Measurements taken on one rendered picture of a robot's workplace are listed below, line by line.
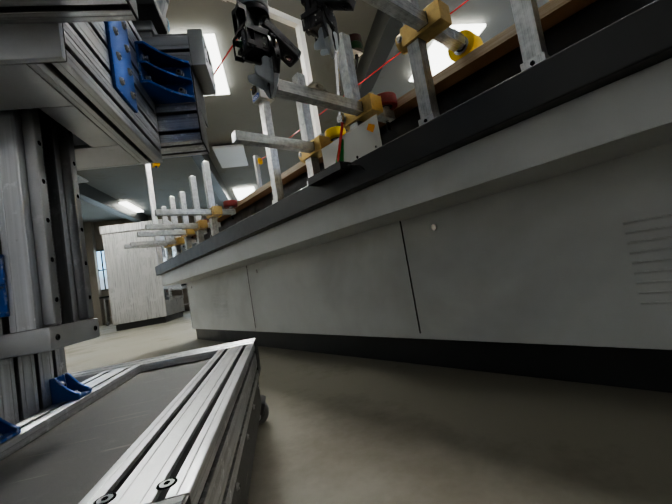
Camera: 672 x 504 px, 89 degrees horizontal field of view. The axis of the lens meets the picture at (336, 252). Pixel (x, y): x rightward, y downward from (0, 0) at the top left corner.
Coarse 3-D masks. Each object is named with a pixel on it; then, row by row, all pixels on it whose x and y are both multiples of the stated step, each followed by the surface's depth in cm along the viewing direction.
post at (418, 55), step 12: (408, 0) 87; (408, 48) 88; (420, 48) 86; (420, 60) 86; (420, 72) 86; (420, 84) 87; (432, 84) 87; (420, 96) 87; (432, 96) 86; (420, 108) 87; (432, 108) 85
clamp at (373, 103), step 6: (366, 96) 100; (372, 96) 99; (378, 96) 101; (366, 102) 100; (372, 102) 99; (378, 102) 101; (366, 108) 100; (372, 108) 99; (378, 108) 100; (348, 114) 106; (360, 114) 102; (366, 114) 101; (372, 114) 102; (378, 114) 103; (348, 120) 106; (354, 120) 104; (360, 120) 105; (348, 126) 108
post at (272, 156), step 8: (264, 104) 146; (264, 112) 145; (264, 120) 145; (264, 128) 146; (272, 128) 146; (272, 152) 144; (272, 160) 144; (272, 168) 144; (272, 176) 144; (280, 176) 145; (272, 184) 145; (280, 184) 145; (272, 192) 145; (280, 192) 144
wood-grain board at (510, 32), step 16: (560, 0) 76; (576, 0) 75; (592, 0) 76; (544, 16) 79; (560, 16) 79; (512, 32) 84; (480, 48) 90; (496, 48) 88; (512, 48) 89; (464, 64) 94; (480, 64) 94; (448, 80) 100; (400, 112) 116; (320, 160) 150; (288, 176) 165; (256, 192) 189; (240, 208) 213
